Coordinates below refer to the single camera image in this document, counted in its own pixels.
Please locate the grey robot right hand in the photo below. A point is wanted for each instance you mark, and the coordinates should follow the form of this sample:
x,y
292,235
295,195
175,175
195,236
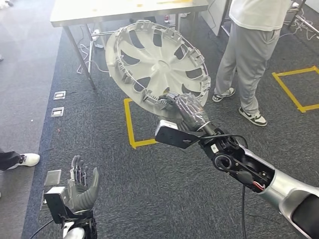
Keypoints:
x,y
192,112

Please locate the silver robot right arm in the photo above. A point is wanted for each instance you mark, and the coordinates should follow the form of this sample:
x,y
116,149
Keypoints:
x,y
286,194

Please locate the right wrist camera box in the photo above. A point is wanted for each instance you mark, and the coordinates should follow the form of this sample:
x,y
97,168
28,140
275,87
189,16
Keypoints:
x,y
174,137

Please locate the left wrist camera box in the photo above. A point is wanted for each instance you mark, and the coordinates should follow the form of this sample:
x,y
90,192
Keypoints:
x,y
54,204

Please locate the white side panel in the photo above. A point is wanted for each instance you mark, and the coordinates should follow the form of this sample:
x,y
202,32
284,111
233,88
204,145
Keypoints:
x,y
214,14

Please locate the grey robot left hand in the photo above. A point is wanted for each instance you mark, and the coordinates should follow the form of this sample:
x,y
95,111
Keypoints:
x,y
79,196

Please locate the steel workbench table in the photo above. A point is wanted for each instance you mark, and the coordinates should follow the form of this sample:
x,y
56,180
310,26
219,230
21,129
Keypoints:
x,y
112,11

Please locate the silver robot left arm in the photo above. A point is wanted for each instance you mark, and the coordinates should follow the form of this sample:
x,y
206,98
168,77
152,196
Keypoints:
x,y
75,232

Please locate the silver wheel hubcap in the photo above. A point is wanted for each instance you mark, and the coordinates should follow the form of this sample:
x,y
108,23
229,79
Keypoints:
x,y
159,66

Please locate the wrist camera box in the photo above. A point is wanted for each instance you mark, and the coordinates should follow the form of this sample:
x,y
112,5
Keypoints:
x,y
54,204
174,137

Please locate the standing person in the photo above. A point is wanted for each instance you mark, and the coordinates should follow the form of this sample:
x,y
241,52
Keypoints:
x,y
27,160
249,56

